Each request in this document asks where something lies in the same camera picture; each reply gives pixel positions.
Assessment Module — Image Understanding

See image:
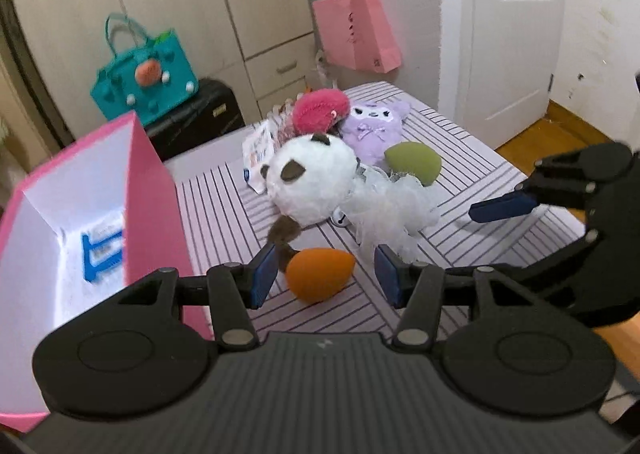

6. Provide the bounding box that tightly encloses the white panda plush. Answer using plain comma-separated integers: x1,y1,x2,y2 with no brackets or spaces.
262,131,362,280

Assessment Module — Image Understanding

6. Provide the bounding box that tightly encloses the blue plastic frame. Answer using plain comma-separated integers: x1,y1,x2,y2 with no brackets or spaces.
80,229,125,283

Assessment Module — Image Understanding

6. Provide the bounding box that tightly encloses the teal felt tote bag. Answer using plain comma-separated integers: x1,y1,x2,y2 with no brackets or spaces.
90,13,200,128

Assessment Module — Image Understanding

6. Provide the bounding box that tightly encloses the orange makeup sponge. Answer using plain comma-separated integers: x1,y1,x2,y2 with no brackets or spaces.
285,247,357,305

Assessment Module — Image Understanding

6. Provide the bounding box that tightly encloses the white wipes packet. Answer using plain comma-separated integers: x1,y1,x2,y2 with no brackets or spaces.
241,121,281,194

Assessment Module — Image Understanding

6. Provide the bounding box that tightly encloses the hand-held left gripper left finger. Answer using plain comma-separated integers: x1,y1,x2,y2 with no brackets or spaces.
117,241,279,351

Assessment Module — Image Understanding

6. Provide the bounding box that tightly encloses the white mesh bath pouf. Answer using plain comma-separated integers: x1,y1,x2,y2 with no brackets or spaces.
344,167,442,263

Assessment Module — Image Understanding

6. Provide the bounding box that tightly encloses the green makeup sponge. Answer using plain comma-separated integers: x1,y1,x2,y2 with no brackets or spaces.
383,143,445,187

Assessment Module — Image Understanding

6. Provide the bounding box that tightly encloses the pink paper bag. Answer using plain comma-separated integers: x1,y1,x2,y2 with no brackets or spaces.
312,0,403,74

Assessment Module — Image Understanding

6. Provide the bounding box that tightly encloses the pink cardboard box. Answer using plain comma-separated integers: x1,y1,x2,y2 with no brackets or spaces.
0,110,211,433

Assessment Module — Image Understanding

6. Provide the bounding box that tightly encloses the purple plush toy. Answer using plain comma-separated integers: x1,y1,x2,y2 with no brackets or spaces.
340,99,412,170

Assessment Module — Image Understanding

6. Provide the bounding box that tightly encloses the white door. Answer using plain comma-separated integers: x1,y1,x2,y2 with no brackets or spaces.
452,0,569,137

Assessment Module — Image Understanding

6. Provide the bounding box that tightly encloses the black suitcase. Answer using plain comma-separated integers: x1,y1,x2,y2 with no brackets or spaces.
145,78,247,163

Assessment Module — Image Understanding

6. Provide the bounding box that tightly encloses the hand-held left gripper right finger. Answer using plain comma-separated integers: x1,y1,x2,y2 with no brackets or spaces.
374,243,546,348

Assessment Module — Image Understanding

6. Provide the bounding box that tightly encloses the pink fluffy plush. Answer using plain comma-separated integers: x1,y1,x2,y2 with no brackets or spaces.
291,88,351,135

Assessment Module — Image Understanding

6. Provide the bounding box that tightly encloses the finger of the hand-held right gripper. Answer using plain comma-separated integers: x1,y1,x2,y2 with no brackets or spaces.
505,228,601,302
469,141,634,224

